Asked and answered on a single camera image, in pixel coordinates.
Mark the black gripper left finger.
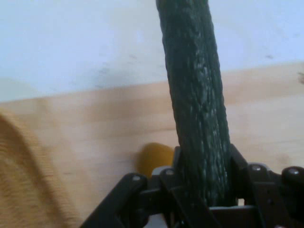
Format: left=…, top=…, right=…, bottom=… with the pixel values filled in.
left=79, top=146, right=211, bottom=228

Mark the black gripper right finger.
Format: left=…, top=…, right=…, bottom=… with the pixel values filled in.
left=223, top=143, right=304, bottom=228

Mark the dark green cucumber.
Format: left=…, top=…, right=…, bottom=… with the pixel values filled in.
left=155, top=0, right=233, bottom=208

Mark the brown toy potato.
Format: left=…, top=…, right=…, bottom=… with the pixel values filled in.
left=137, top=142, right=176, bottom=179

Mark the bamboo cutting board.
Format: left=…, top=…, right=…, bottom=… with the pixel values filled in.
left=0, top=60, right=304, bottom=228

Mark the woven wicker basket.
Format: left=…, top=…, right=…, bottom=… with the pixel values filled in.
left=0, top=106, right=80, bottom=228

